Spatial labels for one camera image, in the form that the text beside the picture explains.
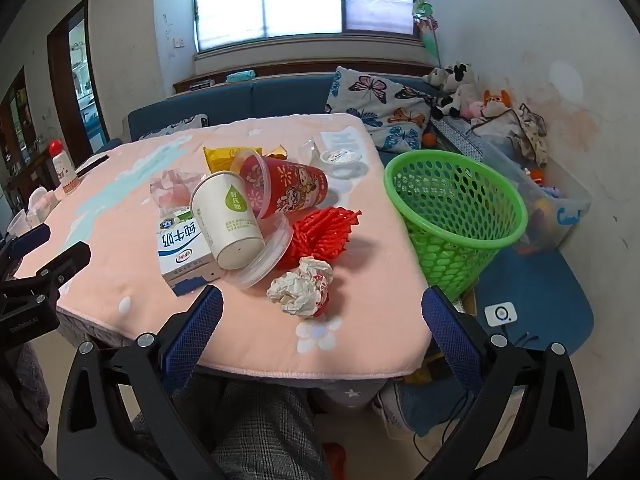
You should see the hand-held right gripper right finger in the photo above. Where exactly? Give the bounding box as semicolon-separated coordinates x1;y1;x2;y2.
420;285;588;480

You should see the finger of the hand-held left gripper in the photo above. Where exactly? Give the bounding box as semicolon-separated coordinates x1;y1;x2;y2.
30;241;93;296
0;223;52;286

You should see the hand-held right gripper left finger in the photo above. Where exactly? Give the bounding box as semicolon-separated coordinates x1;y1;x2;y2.
56;284;226;480

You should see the blue white milk carton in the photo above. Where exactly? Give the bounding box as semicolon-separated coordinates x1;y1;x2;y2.
156;208;223;297

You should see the clear plastic lid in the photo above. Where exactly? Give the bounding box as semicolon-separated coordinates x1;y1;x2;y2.
227;215;293;291

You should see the white paper cup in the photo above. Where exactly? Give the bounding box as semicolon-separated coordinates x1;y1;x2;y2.
190;171;267;271

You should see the paper ball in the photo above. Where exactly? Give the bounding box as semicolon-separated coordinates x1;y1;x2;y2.
266;256;334;318

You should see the red foam net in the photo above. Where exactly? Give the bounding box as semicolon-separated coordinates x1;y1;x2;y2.
272;206;363;271

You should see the red printed plastic cup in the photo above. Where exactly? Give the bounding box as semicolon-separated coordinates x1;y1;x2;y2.
239;155;329;221

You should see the yellow snack wrapper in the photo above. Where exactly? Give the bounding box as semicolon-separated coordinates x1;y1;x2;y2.
202;146;264;173

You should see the green plastic basket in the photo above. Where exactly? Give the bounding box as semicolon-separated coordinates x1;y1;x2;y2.
384;150;528;302

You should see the white lidded pudding cup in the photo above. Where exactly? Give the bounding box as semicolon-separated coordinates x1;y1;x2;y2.
320;147;362;167

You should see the person's left forearm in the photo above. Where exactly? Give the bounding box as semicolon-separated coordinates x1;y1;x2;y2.
0;344;52;456

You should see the cardboard box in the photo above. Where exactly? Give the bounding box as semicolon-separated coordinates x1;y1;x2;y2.
450;285;478;317

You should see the yellow power strip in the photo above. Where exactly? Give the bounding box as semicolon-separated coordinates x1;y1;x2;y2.
410;355;442;386

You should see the pink printed blanket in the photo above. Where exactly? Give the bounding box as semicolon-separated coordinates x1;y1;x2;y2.
12;112;433;378

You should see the white bottle with red cap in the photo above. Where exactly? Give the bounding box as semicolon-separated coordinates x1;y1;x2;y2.
49;140;81;196

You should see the blue cloth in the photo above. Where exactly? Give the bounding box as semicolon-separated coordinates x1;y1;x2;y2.
387;375;481;436

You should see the black remote control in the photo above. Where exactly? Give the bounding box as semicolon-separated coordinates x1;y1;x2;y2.
75;154;110;177

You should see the wooden cabinet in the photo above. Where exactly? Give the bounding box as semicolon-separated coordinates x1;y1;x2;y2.
0;67;47;201

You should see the person's plaid trouser leg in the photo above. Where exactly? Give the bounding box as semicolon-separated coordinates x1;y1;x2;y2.
130;375;333;480

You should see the clear storage box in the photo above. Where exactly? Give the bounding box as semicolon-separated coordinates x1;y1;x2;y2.
480;137;593;256

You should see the red plastic object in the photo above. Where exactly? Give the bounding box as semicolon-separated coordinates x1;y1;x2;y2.
322;442;348;480

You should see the small butterfly pillow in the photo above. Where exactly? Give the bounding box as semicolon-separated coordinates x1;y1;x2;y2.
137;114;210;141

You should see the grey patterned cloth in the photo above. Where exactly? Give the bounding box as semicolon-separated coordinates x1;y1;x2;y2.
431;117;488;161

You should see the beige printed cloth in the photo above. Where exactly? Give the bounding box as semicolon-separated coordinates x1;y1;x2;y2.
515;104;550;168

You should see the blue sofa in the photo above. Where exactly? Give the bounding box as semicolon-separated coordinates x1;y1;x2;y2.
97;72;596;361

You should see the orange fox plush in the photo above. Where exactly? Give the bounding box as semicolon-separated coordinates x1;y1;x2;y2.
480;89;513;118

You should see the large butterfly pillow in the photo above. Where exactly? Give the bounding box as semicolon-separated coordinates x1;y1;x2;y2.
324;66;441;153

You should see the black white cow plush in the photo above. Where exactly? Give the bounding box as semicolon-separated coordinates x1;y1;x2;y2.
432;62;481;121

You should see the colourful pinwheel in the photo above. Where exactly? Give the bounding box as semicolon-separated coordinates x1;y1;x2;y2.
410;0;443;68

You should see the window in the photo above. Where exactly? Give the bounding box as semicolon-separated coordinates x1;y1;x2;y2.
192;0;421;53

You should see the white device with blue ring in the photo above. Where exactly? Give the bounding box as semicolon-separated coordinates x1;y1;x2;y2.
484;302;518;330

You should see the wooden door frame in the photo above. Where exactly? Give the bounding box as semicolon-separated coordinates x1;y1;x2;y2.
47;0;111;161

